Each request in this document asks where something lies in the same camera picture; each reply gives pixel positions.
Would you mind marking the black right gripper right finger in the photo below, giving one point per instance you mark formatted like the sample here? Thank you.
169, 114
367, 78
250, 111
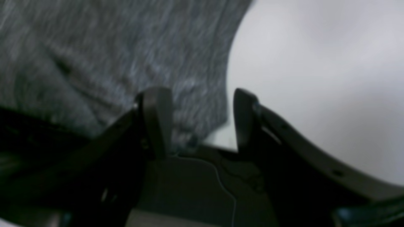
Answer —
308, 187

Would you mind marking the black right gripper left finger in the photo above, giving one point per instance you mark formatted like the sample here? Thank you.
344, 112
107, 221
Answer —
51, 177

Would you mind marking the grey t-shirt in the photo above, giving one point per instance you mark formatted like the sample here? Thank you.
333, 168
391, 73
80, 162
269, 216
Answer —
80, 63

